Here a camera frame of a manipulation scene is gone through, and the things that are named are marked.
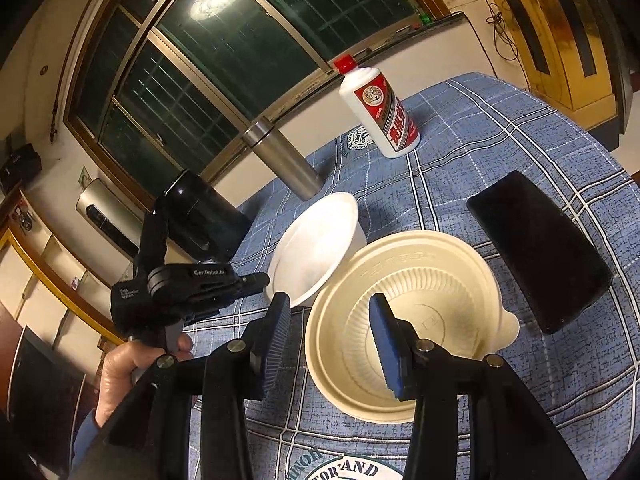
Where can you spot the golden door frame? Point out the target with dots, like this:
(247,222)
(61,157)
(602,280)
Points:
(565,35)

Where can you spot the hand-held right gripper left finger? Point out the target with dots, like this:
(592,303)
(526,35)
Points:
(277,345)

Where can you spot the small green item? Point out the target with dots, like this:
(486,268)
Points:
(425,19)

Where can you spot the silver standing air conditioner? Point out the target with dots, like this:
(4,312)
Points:
(100,205)

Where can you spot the person's left hand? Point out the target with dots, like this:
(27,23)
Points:
(120,375)

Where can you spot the white plastic bowl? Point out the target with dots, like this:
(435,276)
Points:
(310,245)

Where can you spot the blue plaid tablecloth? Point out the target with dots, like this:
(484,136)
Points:
(500,125)

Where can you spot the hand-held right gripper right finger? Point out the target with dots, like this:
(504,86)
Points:
(387,355)

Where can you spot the black thermos jug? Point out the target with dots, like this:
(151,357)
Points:
(200,220)

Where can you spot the cream plastic bowl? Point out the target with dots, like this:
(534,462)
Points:
(440,280)

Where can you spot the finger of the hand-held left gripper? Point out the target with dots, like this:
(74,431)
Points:
(255,282)

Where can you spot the barred window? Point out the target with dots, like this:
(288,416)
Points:
(240,50)

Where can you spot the black phone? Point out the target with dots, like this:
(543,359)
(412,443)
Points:
(540,250)

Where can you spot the white bottle red cap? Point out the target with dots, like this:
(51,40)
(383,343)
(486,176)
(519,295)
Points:
(375,110)

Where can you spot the steel flask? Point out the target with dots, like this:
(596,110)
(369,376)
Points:
(285,160)

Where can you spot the person's left forearm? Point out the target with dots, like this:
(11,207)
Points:
(85,440)

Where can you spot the wooden cabinet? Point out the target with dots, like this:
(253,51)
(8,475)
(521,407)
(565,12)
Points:
(45,280)

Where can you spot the dark flat screen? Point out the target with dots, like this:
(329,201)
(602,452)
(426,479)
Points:
(45,395)

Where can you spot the black wall device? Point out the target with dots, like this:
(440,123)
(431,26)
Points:
(20,167)

